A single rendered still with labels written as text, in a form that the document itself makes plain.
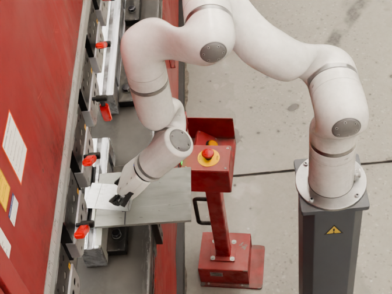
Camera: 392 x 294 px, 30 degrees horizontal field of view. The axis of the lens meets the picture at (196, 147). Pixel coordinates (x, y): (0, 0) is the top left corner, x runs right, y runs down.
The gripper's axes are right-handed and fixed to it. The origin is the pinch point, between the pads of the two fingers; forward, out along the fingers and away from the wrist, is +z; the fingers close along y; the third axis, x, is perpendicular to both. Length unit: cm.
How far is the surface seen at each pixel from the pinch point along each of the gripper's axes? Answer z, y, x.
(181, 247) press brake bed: 77, -41, 61
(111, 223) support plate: 2.8, 8.4, 1.3
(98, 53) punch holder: -8.9, -32.8, -20.7
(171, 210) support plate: -7.4, 2.9, 13.4
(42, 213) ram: -35, 37, -27
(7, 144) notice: -52, 37, -41
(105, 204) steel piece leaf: 4.6, 2.7, -1.2
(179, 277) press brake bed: 76, -27, 63
